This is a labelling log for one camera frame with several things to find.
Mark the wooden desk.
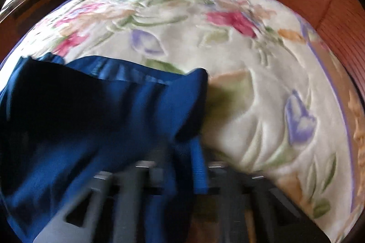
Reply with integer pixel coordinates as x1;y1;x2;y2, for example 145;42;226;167
11;0;75;30

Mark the floral blanket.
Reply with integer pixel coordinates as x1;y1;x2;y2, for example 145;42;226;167
0;0;361;243

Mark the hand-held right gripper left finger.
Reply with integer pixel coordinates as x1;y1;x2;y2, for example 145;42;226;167
36;146;172;243

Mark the blue coat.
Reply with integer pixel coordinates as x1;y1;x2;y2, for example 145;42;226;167
0;53;210;243

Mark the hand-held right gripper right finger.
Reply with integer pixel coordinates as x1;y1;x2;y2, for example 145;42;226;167
194;140;333;243

